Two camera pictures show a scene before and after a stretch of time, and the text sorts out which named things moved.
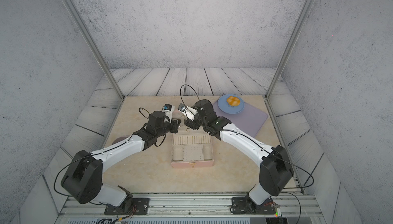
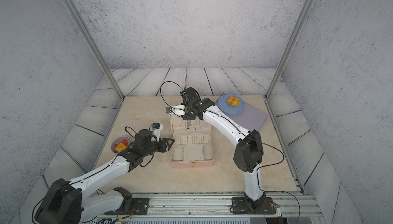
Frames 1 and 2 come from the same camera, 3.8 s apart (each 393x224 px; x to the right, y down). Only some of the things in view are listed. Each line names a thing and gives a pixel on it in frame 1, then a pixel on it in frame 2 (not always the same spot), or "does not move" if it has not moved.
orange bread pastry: [233, 101] does not move
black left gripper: [175, 124] -> [164, 144]
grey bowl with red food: [118, 139] does not move
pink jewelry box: [190, 150] does not move
